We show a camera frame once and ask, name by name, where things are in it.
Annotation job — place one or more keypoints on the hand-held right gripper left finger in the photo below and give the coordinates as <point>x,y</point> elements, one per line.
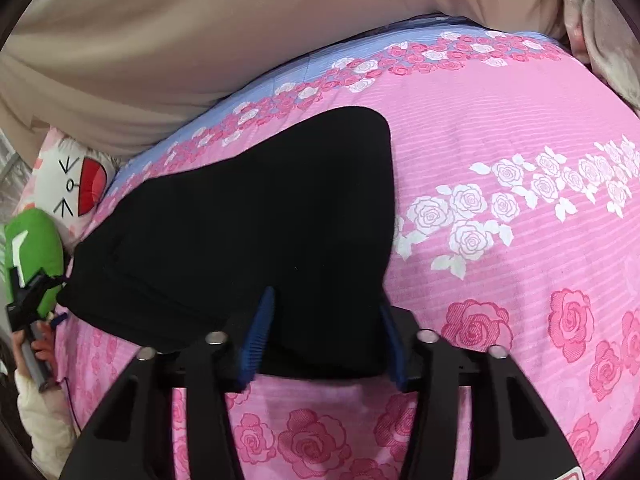
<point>257,330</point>

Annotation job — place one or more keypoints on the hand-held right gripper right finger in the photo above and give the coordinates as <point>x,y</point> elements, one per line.
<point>394,345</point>

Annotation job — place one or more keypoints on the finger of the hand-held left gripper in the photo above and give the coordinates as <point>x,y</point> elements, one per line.
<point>45,285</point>
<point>60,319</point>

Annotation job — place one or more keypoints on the black pants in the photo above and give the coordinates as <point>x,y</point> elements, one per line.
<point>240,220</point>

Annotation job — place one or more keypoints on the person's left forearm white sleeve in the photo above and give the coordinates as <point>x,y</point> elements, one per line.
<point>45,420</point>

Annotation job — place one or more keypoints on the person's left hand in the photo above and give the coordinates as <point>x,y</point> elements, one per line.
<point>44,347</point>

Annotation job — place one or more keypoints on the white cartoon face pillow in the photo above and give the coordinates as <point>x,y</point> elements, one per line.
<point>60,185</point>

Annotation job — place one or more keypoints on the pink floral bed sheet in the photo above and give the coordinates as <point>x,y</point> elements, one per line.
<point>500,270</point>

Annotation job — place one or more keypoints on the beige curtain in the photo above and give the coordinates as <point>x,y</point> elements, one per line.
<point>225,35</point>

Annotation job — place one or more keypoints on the beige fleece blanket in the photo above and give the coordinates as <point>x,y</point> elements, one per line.
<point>600,25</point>

